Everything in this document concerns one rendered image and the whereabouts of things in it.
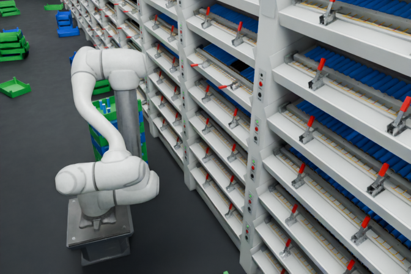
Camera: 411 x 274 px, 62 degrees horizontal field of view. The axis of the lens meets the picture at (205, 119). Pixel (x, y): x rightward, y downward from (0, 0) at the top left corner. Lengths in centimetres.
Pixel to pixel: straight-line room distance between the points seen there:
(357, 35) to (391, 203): 43
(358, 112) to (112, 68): 101
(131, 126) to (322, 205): 89
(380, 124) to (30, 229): 194
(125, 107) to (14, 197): 121
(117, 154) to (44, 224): 115
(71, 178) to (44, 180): 143
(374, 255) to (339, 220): 14
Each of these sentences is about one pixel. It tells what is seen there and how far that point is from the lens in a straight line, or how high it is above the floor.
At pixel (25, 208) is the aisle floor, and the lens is 244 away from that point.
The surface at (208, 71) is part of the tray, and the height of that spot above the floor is 93.
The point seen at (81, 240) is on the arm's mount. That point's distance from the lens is 184.
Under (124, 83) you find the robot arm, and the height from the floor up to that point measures 92.
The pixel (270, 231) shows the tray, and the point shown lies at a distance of 159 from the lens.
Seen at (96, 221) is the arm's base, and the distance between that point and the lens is 184.
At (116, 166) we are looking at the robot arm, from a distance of 120.
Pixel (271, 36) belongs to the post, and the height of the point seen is 122.
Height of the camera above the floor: 156
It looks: 31 degrees down
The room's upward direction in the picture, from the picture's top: straight up
